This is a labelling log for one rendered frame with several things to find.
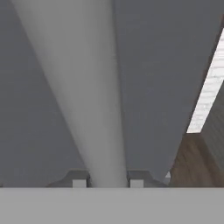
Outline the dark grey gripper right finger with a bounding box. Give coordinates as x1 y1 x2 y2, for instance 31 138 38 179
126 170 170 188

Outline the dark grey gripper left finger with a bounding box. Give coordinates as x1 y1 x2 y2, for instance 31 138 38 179
47 170 92 188

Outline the grey fridge door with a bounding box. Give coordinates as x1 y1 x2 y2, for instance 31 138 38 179
0 0 224 188

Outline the pale grey fridge door handle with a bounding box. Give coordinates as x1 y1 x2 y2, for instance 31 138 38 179
10 0 129 188

